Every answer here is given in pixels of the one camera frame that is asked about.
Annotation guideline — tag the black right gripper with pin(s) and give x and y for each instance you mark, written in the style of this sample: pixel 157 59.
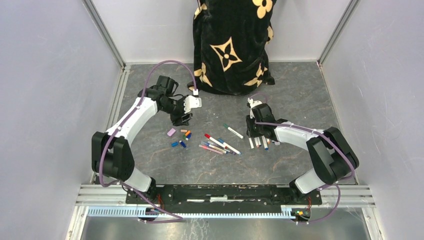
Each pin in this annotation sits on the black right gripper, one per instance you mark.
pixel 250 132

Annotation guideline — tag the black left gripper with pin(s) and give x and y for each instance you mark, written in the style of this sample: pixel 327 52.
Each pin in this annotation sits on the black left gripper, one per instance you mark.
pixel 178 120

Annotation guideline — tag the pink highlighter cap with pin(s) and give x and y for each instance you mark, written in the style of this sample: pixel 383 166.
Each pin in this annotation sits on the pink highlighter cap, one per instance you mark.
pixel 171 132

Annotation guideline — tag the blue white marker cap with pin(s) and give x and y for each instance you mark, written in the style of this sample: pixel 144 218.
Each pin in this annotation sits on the blue white marker cap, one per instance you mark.
pixel 188 136

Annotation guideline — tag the light blue cap marker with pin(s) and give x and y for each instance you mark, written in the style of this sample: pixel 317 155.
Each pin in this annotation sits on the light blue cap marker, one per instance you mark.
pixel 229 146

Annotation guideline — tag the pink pen clear cap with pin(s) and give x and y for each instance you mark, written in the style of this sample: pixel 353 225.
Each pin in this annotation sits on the pink pen clear cap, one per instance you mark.
pixel 211 149

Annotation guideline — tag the blue long nib marker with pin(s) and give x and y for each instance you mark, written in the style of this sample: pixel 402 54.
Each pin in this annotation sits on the blue long nib marker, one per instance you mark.
pixel 218 148

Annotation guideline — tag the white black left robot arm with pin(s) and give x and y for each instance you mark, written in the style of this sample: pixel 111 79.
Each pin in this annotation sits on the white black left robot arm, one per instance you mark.
pixel 111 154

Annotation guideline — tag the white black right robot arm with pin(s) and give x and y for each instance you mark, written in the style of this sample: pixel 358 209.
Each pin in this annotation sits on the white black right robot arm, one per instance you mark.
pixel 331 156

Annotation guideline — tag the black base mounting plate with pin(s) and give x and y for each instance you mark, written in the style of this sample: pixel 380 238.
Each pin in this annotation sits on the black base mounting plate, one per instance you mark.
pixel 230 199

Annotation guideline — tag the black floral plush blanket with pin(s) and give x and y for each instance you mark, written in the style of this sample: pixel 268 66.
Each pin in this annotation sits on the black floral plush blanket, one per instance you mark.
pixel 229 40

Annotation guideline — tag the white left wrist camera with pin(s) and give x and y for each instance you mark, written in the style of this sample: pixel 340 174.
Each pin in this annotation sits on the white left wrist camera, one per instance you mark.
pixel 192 101

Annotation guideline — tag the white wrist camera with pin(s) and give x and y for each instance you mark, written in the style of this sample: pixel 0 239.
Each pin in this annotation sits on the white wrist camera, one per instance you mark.
pixel 192 101
pixel 251 103

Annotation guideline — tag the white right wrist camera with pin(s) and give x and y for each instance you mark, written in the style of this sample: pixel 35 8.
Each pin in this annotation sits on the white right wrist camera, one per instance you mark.
pixel 251 103

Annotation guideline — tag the aluminium frame rail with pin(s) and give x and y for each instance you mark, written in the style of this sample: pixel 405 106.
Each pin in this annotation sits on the aluminium frame rail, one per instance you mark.
pixel 116 201

